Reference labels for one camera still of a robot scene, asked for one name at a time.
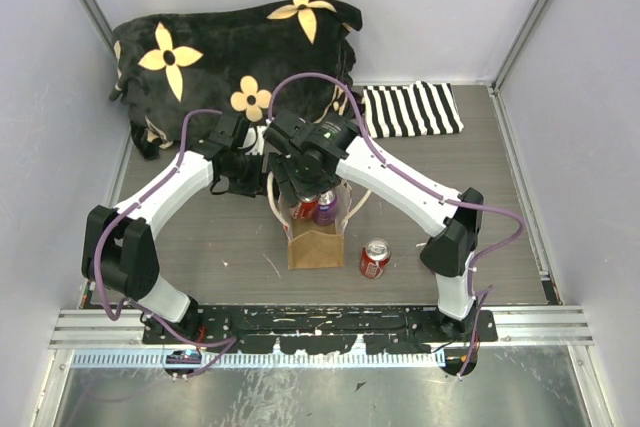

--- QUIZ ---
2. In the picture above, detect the red coca-cola can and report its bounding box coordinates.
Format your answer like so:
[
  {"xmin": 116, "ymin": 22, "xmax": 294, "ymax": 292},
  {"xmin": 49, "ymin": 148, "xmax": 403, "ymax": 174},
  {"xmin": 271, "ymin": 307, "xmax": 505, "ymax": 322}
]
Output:
[
  {"xmin": 290, "ymin": 196, "xmax": 319, "ymax": 220},
  {"xmin": 359, "ymin": 238, "xmax": 391, "ymax": 279}
]

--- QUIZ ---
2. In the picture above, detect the watermelon print jute bag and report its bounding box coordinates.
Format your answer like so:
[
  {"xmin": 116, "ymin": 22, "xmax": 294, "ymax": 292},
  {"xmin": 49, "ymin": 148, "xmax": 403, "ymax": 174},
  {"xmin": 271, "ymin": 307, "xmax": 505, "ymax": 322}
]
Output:
[{"xmin": 266, "ymin": 173, "xmax": 371, "ymax": 270}]

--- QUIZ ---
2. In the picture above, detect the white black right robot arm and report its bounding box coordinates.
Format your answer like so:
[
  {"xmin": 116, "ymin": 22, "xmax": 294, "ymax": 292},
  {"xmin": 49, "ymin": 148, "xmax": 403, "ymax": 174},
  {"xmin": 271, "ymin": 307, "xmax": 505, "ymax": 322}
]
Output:
[{"xmin": 262, "ymin": 112, "xmax": 483, "ymax": 341}]

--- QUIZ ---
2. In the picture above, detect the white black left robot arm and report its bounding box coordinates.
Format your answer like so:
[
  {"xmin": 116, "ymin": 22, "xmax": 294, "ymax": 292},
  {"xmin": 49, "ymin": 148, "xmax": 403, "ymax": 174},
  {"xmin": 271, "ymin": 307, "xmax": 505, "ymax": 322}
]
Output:
[{"xmin": 81, "ymin": 109, "xmax": 265, "ymax": 343}]

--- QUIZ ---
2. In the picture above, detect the black floral plush blanket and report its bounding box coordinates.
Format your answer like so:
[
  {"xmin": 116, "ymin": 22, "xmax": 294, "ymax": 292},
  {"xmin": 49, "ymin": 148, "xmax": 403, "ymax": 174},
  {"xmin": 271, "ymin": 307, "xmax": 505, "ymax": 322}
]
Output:
[{"xmin": 110, "ymin": 0, "xmax": 363, "ymax": 160}]

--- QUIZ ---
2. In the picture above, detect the black white striped cloth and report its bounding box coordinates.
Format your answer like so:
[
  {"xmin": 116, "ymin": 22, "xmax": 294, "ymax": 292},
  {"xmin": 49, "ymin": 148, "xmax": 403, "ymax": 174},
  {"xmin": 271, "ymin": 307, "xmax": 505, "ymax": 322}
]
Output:
[{"xmin": 362, "ymin": 81, "xmax": 464, "ymax": 139}]

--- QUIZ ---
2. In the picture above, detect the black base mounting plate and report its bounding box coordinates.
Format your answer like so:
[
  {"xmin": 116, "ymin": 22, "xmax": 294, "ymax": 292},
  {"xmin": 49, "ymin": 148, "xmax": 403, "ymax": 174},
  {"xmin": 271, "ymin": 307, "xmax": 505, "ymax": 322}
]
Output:
[{"xmin": 142, "ymin": 304, "xmax": 500, "ymax": 356}]

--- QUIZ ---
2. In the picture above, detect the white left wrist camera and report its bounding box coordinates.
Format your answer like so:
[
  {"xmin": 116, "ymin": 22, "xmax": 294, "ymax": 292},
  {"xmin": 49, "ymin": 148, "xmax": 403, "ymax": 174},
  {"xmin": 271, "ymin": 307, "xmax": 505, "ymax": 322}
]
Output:
[{"xmin": 242, "ymin": 125, "xmax": 267, "ymax": 156}]

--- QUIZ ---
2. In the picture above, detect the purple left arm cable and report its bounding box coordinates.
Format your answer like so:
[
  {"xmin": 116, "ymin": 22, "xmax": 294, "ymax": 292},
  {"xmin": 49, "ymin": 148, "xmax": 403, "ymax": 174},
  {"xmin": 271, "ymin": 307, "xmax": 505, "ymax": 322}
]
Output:
[{"xmin": 94, "ymin": 108, "xmax": 239, "ymax": 379}]

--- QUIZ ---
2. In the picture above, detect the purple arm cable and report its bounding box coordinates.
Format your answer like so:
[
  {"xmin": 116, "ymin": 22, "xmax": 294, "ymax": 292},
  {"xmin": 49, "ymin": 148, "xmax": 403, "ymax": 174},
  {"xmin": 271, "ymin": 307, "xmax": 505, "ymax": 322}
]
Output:
[
  {"xmin": 267, "ymin": 71, "xmax": 526, "ymax": 379},
  {"xmin": 94, "ymin": 108, "xmax": 239, "ymax": 379}
]

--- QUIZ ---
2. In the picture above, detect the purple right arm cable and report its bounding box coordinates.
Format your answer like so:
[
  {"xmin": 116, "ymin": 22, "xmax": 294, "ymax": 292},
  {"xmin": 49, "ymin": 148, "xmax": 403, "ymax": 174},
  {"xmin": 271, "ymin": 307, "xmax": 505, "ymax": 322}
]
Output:
[{"xmin": 267, "ymin": 71, "xmax": 526, "ymax": 379}]

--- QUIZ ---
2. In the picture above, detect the aluminium front rail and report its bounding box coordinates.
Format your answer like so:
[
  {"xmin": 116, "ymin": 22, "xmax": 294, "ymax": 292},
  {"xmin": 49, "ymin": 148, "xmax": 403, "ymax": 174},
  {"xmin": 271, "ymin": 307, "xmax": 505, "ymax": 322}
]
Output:
[{"xmin": 49, "ymin": 305, "xmax": 593, "ymax": 371}]

